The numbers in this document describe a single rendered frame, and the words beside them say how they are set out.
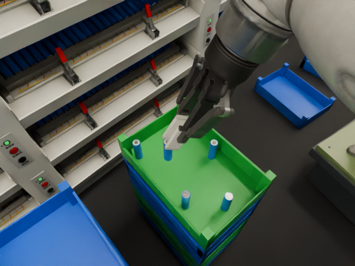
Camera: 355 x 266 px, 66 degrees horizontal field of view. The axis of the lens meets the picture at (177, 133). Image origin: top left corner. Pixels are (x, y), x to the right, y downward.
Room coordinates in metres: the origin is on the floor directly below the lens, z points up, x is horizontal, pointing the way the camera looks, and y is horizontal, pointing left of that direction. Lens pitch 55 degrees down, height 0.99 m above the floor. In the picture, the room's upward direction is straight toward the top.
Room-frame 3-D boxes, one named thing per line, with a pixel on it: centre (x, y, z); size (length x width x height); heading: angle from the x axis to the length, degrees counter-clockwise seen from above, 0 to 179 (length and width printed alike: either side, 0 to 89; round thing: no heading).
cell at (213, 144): (0.35, -0.08, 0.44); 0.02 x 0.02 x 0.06
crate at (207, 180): (0.31, -0.03, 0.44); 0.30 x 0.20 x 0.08; 41
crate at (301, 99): (0.91, -0.55, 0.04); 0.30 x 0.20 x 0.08; 34
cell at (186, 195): (0.22, -0.02, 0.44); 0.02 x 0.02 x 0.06
